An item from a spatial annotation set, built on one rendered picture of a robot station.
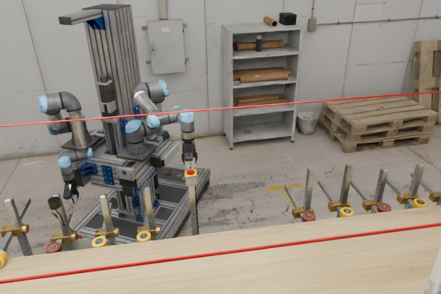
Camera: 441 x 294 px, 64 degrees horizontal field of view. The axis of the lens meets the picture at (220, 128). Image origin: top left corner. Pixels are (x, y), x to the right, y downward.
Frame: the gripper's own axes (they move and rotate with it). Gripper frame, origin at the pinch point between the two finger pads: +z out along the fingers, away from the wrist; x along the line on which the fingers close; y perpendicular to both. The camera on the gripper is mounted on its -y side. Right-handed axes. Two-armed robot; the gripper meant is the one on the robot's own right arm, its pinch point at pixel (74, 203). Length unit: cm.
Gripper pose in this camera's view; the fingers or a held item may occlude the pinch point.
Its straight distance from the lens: 267.9
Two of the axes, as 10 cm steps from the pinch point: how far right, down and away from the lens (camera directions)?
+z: 0.2, 8.9, 4.5
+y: -1.5, -4.5, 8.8
